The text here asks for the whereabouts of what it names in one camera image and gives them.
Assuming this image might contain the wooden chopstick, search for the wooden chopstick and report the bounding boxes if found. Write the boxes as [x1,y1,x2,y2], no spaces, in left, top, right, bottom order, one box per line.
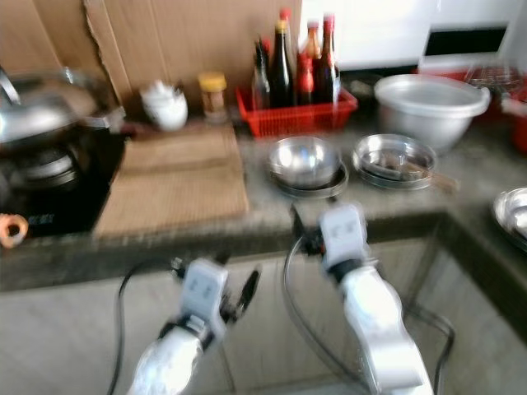
[428,171,462,195]
[428,169,462,193]

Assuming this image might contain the white ceramic condiment jar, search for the white ceramic condiment jar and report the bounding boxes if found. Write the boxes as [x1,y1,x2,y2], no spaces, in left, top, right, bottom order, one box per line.
[140,79,189,132]

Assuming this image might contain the small corrugated cardboard mat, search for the small corrugated cardboard mat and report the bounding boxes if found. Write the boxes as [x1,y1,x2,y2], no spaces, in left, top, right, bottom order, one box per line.
[119,123,236,170]

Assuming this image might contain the small dark bottle red label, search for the small dark bottle red label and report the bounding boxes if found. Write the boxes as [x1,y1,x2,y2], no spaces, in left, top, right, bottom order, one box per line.
[295,53,320,108]

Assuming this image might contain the flat steel plate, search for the flat steel plate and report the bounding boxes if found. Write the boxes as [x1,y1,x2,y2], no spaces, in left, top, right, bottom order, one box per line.
[270,165,349,201]

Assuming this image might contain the large aluminium pot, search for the large aluminium pot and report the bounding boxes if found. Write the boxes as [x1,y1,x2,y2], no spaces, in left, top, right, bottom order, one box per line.
[373,74,492,155]

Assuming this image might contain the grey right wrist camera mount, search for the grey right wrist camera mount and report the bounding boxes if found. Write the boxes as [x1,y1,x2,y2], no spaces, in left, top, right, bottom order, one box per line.
[319,202,370,272]

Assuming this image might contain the wire mesh rack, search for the wire mesh rack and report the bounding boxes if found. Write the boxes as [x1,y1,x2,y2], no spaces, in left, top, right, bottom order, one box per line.
[465,64,527,91]

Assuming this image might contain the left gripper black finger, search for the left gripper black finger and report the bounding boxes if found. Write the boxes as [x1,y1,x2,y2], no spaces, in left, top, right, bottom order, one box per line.
[239,267,262,318]

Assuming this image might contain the amber bottle red cap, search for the amber bottle red cap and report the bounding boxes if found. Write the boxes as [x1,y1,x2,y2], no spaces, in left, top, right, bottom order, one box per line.
[299,20,322,63]

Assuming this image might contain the red plastic basin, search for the red plastic basin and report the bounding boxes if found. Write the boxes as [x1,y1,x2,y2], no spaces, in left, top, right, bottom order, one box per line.
[506,91,527,153]

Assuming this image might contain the red plastic tray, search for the red plastic tray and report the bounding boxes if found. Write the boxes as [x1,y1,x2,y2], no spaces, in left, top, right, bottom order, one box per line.
[416,67,527,100]

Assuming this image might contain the orange handled scissors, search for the orange handled scissors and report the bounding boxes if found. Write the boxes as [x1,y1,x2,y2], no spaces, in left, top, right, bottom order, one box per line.
[0,212,30,250]

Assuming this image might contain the plain brown wall sheet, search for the plain brown wall sheet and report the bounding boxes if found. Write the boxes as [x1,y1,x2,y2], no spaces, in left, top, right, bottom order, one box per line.
[0,0,100,79]

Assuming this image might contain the torn cardboard wall sheet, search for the torn cardboard wall sheet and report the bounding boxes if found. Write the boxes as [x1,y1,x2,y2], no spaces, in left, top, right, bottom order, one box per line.
[82,0,301,104]

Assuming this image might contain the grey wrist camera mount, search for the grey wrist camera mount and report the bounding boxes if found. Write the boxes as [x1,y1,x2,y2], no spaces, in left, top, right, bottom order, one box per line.
[319,202,370,272]
[181,258,230,326]

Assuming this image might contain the black gas stove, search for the black gas stove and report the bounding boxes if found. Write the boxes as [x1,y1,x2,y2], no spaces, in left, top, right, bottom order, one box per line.
[0,128,128,239]

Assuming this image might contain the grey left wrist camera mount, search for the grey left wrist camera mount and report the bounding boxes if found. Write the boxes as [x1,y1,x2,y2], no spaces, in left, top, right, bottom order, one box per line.
[181,258,230,326]

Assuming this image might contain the steel wok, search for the steel wok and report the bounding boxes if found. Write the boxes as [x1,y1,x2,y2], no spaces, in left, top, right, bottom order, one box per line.
[0,67,124,153]

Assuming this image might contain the tall dark bottle red cap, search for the tall dark bottle red cap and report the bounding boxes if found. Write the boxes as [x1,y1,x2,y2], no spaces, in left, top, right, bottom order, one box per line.
[319,12,343,105]

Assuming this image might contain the deep steel bowl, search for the deep steel bowl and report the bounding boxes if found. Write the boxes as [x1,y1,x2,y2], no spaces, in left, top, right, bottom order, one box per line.
[268,136,343,190]

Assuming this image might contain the large corrugated cardboard mat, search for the large corrugated cardboard mat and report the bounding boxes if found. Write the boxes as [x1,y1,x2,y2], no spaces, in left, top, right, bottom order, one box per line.
[93,128,250,239]

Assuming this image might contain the clear bottle black pump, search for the clear bottle black pump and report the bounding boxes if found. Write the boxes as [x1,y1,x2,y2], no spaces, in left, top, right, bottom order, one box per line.
[252,37,273,112]

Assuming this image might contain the glass jar yellow lid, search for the glass jar yellow lid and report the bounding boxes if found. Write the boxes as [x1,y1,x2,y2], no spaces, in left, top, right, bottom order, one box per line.
[198,71,229,124]

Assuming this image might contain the small dark bowl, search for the small dark bowl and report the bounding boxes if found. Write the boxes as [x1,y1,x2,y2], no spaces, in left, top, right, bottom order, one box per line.
[346,74,381,100]

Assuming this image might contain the red plastic bottle basket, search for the red plastic bottle basket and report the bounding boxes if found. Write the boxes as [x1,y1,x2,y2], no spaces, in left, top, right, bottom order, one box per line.
[236,84,359,138]

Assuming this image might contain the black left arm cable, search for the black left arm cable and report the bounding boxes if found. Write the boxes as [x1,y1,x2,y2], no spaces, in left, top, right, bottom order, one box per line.
[114,259,186,395]

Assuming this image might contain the tall dark bottle yellow cap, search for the tall dark bottle yellow cap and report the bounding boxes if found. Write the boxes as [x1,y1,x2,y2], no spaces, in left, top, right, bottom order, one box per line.
[270,18,296,109]

